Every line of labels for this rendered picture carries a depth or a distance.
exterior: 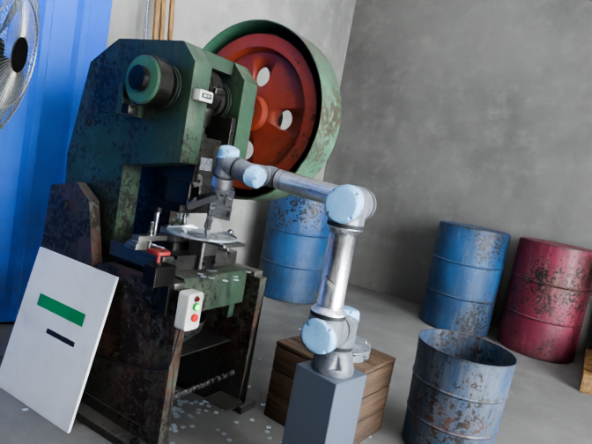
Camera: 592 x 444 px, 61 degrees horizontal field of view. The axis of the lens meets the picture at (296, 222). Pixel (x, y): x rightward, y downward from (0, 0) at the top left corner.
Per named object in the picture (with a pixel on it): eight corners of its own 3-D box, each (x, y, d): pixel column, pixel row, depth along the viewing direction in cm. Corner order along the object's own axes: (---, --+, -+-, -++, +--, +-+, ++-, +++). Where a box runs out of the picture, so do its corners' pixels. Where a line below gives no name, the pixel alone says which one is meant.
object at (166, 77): (179, 123, 186) (188, 62, 183) (155, 118, 176) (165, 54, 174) (137, 117, 197) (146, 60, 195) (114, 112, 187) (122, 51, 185)
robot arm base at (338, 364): (361, 373, 176) (366, 346, 175) (335, 381, 165) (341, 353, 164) (329, 357, 186) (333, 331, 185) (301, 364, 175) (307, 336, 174)
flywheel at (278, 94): (237, 211, 263) (357, 158, 227) (211, 210, 245) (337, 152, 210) (203, 87, 275) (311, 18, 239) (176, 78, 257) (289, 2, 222)
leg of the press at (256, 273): (255, 407, 232) (289, 216, 222) (240, 415, 222) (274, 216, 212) (122, 342, 278) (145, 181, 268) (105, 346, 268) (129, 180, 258)
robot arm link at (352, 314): (358, 344, 177) (366, 307, 176) (344, 352, 165) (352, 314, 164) (328, 333, 183) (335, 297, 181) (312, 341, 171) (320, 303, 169)
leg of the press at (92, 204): (170, 453, 186) (208, 215, 176) (146, 466, 176) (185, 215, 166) (29, 366, 232) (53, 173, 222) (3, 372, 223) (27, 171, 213)
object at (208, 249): (240, 275, 204) (247, 242, 202) (218, 278, 192) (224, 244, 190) (196, 260, 216) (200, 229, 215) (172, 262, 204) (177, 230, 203)
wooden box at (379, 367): (381, 429, 232) (395, 358, 228) (335, 457, 202) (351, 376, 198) (313, 393, 256) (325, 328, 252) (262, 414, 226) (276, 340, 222)
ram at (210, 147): (218, 209, 210) (230, 138, 207) (194, 208, 197) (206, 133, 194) (188, 201, 219) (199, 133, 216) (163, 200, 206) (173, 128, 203)
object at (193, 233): (242, 246, 195) (242, 244, 195) (166, 236, 187) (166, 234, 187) (233, 233, 223) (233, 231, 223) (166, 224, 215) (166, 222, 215)
